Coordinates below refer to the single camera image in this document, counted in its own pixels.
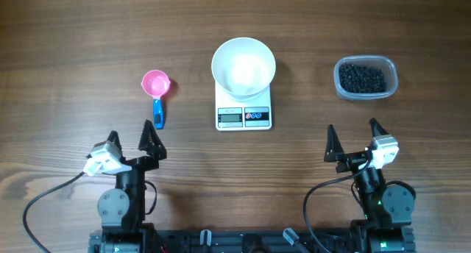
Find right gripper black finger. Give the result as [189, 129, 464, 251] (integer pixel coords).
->
[369, 118, 388, 138]
[324, 124, 344, 163]

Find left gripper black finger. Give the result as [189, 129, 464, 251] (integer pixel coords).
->
[138, 120, 167, 160]
[105, 130, 122, 152]

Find pink scoop with blue handle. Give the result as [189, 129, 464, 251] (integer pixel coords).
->
[141, 70, 171, 129]

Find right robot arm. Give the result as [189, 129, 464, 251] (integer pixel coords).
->
[324, 118, 417, 252]

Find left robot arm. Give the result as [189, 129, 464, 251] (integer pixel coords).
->
[89, 120, 167, 252]

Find white digital kitchen scale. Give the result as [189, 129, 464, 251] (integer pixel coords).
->
[215, 84, 272, 132]

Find white bowl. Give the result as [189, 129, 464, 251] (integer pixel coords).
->
[210, 37, 277, 101]

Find black beans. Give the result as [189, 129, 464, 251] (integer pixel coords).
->
[339, 64, 386, 93]

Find clear plastic container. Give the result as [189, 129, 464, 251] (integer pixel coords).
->
[333, 55, 399, 101]

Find right arm white wrist camera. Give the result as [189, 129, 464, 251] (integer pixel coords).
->
[365, 135, 399, 169]

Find arm white wrist camera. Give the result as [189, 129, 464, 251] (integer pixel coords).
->
[365, 135, 399, 169]
[82, 140, 132, 177]

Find left arm white wrist camera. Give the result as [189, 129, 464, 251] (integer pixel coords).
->
[82, 140, 132, 177]

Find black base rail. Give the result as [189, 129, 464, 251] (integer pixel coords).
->
[88, 228, 417, 253]

